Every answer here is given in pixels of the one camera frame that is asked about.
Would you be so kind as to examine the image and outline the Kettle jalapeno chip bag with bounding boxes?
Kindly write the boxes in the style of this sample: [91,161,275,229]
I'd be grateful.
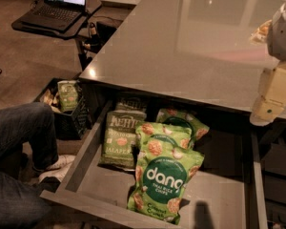
[99,110,146,170]

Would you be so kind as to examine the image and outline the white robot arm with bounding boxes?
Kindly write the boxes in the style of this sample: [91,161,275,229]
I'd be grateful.
[250,1,286,126]

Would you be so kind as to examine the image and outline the rear Dang rice chips bag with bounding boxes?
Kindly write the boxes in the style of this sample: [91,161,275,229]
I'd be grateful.
[156,108,210,148]

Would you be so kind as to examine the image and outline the dang rice chips bag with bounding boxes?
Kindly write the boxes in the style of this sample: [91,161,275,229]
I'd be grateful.
[156,108,210,148]
[135,122,192,149]
[127,143,204,224]

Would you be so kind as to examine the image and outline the open grey drawer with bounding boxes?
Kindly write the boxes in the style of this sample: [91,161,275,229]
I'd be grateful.
[39,86,269,229]

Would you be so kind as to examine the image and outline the middle Dang rice chips bag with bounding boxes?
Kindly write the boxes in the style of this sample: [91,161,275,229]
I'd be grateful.
[135,122,192,149]

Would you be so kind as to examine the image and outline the front Dang rice chips bag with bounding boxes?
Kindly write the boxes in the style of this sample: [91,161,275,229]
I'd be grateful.
[127,143,204,224]

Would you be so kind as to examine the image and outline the green chip bag in crate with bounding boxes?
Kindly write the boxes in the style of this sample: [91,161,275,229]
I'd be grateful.
[57,80,78,112]

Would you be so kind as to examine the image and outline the lower cabinet drawers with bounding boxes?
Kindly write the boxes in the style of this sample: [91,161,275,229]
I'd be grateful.
[258,119,286,229]

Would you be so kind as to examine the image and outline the black plastic crate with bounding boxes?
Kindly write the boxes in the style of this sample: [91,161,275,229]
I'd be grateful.
[34,78,91,140]

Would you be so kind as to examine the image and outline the black laptop stand table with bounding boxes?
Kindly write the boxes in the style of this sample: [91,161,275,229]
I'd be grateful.
[11,0,102,69]

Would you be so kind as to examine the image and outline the snack packet in crate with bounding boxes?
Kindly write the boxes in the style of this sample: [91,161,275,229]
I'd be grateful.
[41,89,60,113]

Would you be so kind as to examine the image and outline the black laptop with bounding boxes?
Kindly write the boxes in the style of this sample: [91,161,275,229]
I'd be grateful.
[20,0,86,31]

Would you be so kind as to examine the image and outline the white sneaker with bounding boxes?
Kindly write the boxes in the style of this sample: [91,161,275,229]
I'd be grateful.
[32,155,75,183]

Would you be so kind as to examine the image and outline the person's leg in jeans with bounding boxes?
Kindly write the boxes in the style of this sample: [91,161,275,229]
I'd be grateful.
[0,102,58,171]

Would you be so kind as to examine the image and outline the person's near leg jeans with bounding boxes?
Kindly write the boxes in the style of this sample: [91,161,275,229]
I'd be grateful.
[0,172,60,229]

